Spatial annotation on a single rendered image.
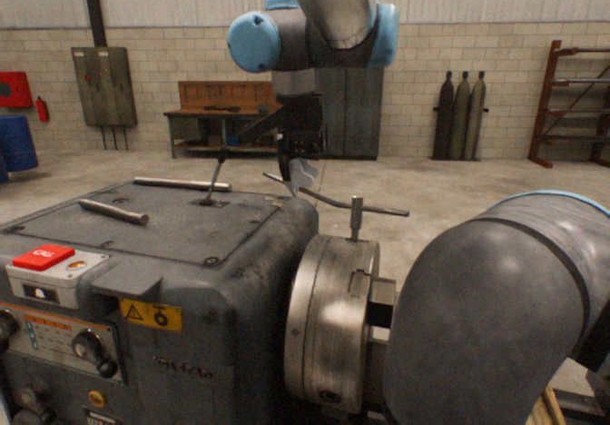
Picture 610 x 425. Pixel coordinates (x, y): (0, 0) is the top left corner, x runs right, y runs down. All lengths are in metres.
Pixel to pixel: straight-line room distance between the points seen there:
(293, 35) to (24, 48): 9.29
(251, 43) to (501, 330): 0.42
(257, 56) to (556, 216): 0.38
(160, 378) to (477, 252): 0.53
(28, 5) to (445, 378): 9.58
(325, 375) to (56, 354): 0.49
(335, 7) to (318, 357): 0.49
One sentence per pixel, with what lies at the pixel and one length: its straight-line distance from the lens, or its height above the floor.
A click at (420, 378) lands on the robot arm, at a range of 0.26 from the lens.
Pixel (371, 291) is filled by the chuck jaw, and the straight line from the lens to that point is 0.62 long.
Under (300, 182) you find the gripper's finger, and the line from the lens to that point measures 0.70.
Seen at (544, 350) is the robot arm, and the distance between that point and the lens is 0.27.
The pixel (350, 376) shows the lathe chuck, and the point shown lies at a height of 1.09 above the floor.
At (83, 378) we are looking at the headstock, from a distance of 0.84.
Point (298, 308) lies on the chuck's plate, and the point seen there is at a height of 1.18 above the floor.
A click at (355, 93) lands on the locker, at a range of 6.64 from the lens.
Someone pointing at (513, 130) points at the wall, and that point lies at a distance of 7.90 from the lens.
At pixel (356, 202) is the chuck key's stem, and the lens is 0.68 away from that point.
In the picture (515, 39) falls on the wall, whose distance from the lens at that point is 7.76.
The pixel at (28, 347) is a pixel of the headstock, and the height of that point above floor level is 1.05.
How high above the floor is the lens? 1.54
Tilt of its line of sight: 19 degrees down
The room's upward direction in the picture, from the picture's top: straight up
